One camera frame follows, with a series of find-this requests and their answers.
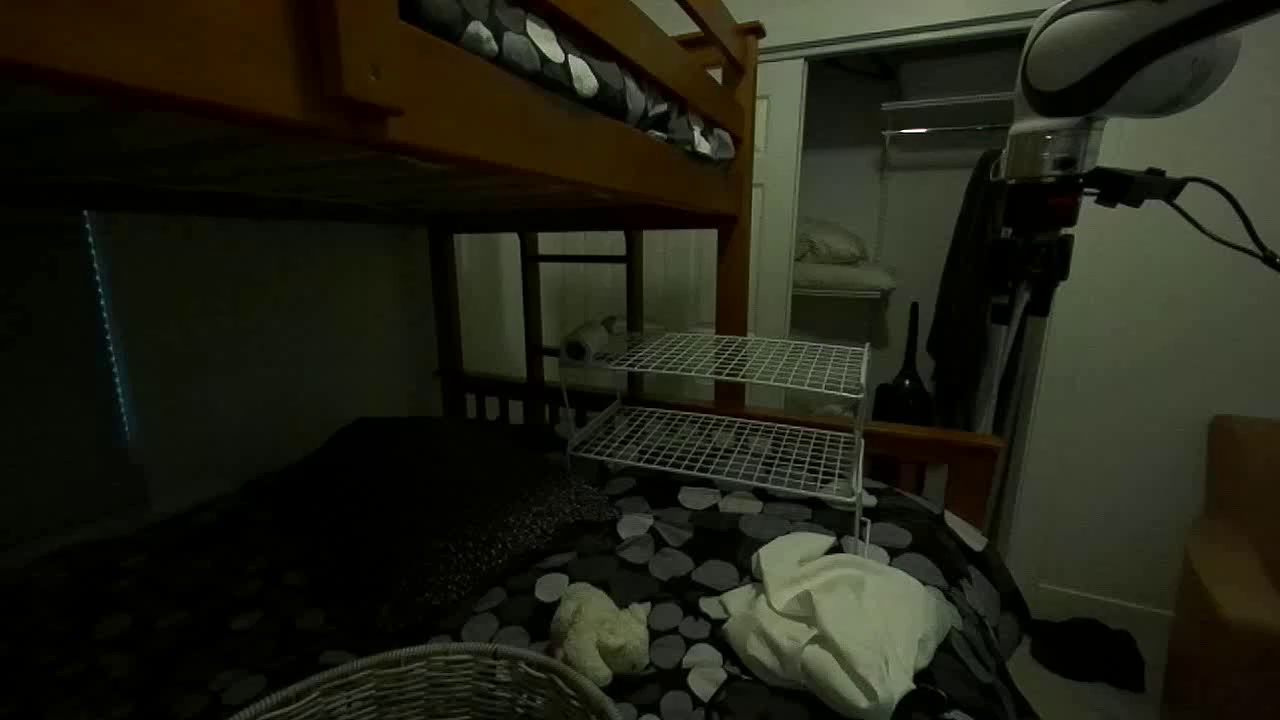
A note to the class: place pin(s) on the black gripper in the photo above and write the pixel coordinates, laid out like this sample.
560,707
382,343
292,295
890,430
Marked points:
1036,221

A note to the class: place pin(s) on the blue LED light strip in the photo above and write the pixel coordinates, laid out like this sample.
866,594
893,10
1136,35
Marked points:
110,332

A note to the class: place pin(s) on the pebble print bunk mattress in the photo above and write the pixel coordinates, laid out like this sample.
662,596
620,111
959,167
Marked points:
572,67

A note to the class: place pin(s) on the closet shelf with rod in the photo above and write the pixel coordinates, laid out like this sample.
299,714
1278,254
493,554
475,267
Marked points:
948,112

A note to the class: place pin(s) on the dark speckled blanket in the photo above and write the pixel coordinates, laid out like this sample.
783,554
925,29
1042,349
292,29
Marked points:
401,515

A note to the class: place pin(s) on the pebble print bedspread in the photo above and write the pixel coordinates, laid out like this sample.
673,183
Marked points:
692,560

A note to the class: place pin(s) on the small pale object on rack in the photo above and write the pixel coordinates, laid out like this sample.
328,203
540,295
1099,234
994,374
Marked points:
585,343

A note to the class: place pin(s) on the woven wicker basket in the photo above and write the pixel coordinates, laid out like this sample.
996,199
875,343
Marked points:
427,687

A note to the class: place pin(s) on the cream teddy bear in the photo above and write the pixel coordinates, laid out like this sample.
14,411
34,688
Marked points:
601,633

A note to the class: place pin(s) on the white folded bedding stack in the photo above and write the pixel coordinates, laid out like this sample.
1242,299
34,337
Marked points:
841,279

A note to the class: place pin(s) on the white crumpled cloth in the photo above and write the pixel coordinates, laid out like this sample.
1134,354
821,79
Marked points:
841,622

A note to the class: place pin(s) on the wooden bunk bed frame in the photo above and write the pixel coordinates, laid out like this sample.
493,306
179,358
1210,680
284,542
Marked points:
505,112

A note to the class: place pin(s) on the black hand brush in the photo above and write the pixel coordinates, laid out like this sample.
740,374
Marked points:
905,384

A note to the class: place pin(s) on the brown cardboard box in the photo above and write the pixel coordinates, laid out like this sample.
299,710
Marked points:
1234,585

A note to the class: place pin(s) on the dark cloth on floor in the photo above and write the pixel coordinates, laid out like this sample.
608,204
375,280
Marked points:
1086,653

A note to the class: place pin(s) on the white pillow in closet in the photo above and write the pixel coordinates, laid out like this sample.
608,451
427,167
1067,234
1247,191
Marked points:
830,246

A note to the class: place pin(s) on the dark hanging garment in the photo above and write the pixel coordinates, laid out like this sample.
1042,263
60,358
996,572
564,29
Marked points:
965,295

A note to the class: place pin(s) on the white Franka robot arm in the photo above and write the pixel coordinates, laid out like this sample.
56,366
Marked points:
1123,55

